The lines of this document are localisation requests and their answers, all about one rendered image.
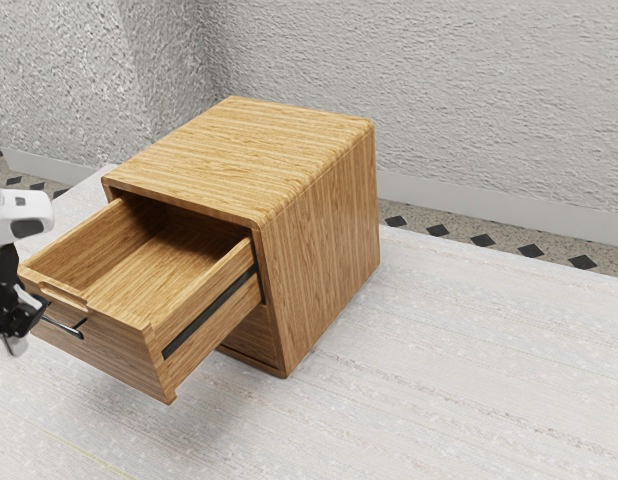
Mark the open wooden drawer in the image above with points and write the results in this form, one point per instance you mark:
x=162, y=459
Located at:
x=139, y=280

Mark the wooden cabinet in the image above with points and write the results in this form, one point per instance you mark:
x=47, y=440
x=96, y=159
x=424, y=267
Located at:
x=309, y=240

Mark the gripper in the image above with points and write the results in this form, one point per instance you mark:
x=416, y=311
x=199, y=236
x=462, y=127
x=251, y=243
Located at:
x=3, y=267

